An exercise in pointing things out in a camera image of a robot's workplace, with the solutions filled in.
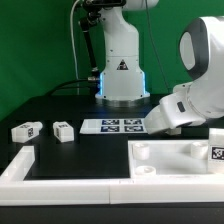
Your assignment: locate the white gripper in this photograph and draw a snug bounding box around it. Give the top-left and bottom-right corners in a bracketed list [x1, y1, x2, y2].
[144, 96, 197, 134]

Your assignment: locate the white square tabletop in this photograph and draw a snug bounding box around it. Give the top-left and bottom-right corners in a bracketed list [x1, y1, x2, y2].
[128, 140, 224, 184]

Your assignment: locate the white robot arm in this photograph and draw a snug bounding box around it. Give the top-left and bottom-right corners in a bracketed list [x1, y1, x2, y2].
[96, 0, 224, 134]

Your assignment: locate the white fiducial marker sheet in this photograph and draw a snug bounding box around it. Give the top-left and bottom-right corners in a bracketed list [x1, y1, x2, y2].
[80, 118, 146, 134]

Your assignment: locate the white U-shaped obstacle fence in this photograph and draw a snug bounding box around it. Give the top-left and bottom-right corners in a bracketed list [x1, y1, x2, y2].
[0, 146, 224, 206]

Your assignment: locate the black cable bundle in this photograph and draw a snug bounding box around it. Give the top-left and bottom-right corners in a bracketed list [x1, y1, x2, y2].
[44, 78, 101, 98]

